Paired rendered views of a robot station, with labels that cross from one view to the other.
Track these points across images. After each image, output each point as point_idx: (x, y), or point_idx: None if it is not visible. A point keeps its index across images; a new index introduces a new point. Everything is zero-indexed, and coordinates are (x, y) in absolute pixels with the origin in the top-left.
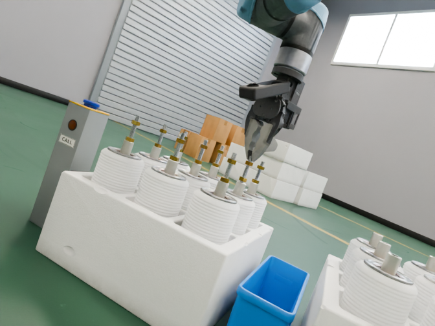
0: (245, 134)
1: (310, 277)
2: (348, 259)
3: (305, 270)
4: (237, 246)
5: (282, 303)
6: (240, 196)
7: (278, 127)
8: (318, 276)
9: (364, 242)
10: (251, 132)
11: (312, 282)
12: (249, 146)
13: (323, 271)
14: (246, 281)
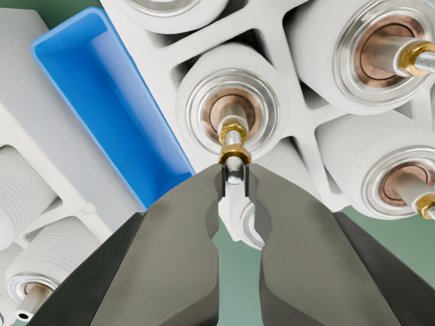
0: (335, 212)
1: (239, 300)
2: (68, 242)
3: (254, 308)
4: (105, 0)
5: (178, 180)
6: (193, 89)
7: (30, 320)
8: (238, 314)
9: (35, 275)
10: (289, 228)
11: (226, 288)
12: (256, 181)
13: (100, 204)
14: (116, 43)
